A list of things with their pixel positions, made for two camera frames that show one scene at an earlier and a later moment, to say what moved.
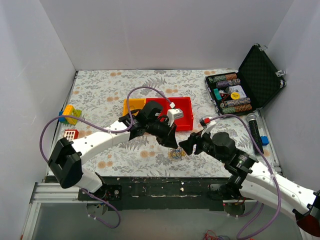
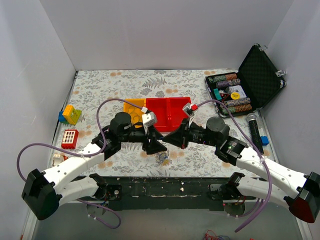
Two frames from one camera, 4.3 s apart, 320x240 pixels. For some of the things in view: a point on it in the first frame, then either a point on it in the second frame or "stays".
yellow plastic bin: (134, 103) stays
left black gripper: (167, 132) -> (148, 139)
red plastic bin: (185, 123) stays
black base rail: (160, 193) stays
